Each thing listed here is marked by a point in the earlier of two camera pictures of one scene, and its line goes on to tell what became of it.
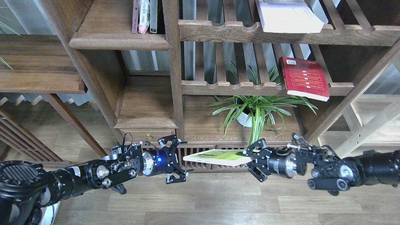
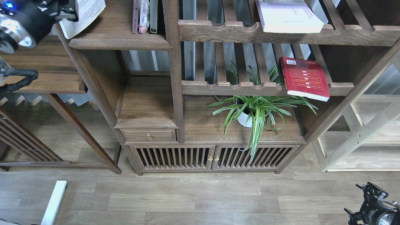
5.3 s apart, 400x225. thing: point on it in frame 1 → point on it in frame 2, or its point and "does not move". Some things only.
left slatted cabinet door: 189,166 does not move
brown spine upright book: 135,23 does not move
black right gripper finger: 259,148 → 369,189
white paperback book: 289,16 does not move
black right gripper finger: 259,175 → 359,217
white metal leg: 50,214 does not move
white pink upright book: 144,16 does not move
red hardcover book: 304,78 does not move
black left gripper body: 157,161 → 22,22
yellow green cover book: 222,157 → 88,11
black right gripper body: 282,161 → 389,214
